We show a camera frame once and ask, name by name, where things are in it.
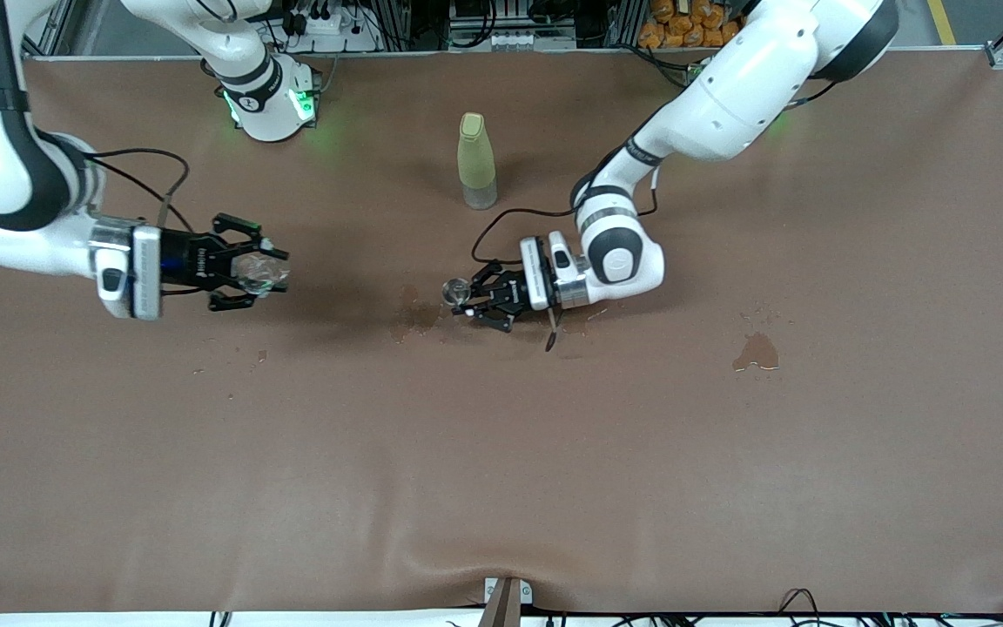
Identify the clear glass beaker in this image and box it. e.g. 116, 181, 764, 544
236, 251, 291, 299

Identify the metal table edge bracket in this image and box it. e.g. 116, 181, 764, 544
481, 576, 534, 627

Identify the spilled liquid puddle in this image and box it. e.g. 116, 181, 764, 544
732, 333, 781, 374
390, 287, 468, 343

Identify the brown table cloth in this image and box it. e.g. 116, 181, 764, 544
0, 48, 1003, 616

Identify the white power strip with plugs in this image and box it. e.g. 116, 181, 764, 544
279, 7, 380, 53

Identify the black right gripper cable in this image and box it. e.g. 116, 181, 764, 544
82, 148, 198, 234

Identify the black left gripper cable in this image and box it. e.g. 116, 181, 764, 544
469, 185, 661, 354

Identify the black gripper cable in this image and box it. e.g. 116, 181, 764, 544
82, 148, 198, 234
469, 185, 661, 354

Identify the yellow-green bottle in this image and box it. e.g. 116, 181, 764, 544
457, 111, 500, 211

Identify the orange snack packets pile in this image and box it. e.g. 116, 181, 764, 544
638, 0, 759, 50

